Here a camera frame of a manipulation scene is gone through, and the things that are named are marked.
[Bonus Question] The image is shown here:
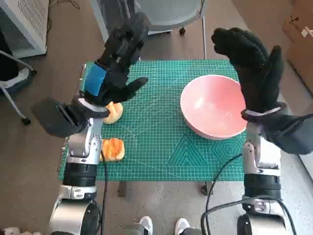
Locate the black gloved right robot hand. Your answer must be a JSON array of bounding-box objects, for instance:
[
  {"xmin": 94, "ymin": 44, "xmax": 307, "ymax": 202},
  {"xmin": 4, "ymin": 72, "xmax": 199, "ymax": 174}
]
[{"xmin": 210, "ymin": 27, "xmax": 286, "ymax": 115}]

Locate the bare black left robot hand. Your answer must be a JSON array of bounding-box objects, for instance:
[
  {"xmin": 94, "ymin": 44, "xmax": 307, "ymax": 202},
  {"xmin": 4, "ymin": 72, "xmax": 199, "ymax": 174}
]
[{"xmin": 82, "ymin": 11, "xmax": 150, "ymax": 107}]

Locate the round pale bread bun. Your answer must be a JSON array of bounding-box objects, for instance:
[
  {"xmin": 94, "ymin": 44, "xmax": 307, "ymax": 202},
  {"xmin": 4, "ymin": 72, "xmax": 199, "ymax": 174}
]
[{"xmin": 102, "ymin": 101, "xmax": 124, "ymax": 125}]

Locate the pink bowl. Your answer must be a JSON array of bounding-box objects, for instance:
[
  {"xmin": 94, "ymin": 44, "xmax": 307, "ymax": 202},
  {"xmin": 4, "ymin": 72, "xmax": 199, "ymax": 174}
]
[{"xmin": 180, "ymin": 74, "xmax": 247, "ymax": 141}]

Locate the orange toy bread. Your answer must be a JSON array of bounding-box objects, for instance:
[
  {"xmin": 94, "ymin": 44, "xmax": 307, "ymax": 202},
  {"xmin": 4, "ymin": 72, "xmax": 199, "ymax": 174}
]
[{"xmin": 100, "ymin": 138, "xmax": 126, "ymax": 162}]

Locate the brown cardboard box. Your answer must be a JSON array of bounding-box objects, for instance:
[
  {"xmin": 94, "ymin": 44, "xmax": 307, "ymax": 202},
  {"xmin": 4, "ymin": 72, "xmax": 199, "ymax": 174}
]
[{"xmin": 282, "ymin": 0, "xmax": 313, "ymax": 95}]

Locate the green cutting mat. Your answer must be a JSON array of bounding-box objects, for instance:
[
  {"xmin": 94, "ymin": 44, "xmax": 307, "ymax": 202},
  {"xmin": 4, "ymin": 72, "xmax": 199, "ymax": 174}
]
[{"xmin": 58, "ymin": 60, "xmax": 247, "ymax": 182}]

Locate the grey mesh chair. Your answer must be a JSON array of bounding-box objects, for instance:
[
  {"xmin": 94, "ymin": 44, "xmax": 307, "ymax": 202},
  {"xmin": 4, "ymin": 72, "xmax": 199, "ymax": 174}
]
[{"xmin": 90, "ymin": 0, "xmax": 208, "ymax": 61}]

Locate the white perforated cabinet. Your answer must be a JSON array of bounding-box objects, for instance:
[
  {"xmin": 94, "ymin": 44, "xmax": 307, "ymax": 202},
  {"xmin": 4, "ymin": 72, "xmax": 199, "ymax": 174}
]
[{"xmin": 0, "ymin": 0, "xmax": 49, "ymax": 59}]

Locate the office chair with castors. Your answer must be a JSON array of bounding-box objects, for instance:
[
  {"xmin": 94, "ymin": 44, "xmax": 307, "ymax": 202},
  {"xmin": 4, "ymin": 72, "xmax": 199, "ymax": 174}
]
[{"xmin": 0, "ymin": 50, "xmax": 37, "ymax": 125}]

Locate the person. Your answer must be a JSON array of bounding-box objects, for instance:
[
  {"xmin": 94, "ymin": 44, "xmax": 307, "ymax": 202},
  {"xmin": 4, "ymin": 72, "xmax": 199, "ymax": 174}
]
[
  {"xmin": 126, "ymin": 216, "xmax": 203, "ymax": 235},
  {"xmin": 0, "ymin": 30, "xmax": 32, "ymax": 90}
]

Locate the small table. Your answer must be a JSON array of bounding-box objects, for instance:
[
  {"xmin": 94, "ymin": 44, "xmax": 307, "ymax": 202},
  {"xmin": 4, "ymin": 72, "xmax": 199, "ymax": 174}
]
[{"xmin": 79, "ymin": 60, "xmax": 247, "ymax": 198}]

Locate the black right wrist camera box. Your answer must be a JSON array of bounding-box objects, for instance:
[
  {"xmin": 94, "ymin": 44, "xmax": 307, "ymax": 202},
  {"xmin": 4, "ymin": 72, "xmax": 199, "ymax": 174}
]
[{"xmin": 265, "ymin": 114, "xmax": 313, "ymax": 155}]

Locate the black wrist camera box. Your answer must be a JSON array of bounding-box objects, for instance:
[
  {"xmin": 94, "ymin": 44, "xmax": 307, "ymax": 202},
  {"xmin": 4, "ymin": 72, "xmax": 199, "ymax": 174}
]
[
  {"xmin": 265, "ymin": 114, "xmax": 313, "ymax": 155},
  {"xmin": 33, "ymin": 97, "xmax": 86, "ymax": 139}
]

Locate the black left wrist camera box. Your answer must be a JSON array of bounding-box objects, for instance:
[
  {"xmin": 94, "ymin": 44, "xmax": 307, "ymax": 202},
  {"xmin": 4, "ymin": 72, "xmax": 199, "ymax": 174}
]
[{"xmin": 33, "ymin": 97, "xmax": 86, "ymax": 139}]

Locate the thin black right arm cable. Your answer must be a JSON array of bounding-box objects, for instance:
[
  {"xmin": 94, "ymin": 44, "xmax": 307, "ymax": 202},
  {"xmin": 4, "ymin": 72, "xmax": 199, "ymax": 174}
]
[{"xmin": 204, "ymin": 153, "xmax": 245, "ymax": 216}]

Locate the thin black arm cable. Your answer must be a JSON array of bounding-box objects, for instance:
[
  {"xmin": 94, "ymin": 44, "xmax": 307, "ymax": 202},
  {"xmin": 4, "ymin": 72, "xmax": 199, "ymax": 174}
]
[
  {"xmin": 204, "ymin": 153, "xmax": 245, "ymax": 216},
  {"xmin": 99, "ymin": 150, "xmax": 110, "ymax": 235}
]

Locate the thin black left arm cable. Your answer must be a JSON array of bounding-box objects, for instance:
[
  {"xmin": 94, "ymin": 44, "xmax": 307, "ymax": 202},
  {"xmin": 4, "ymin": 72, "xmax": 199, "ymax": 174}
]
[{"xmin": 99, "ymin": 150, "xmax": 110, "ymax": 235}]

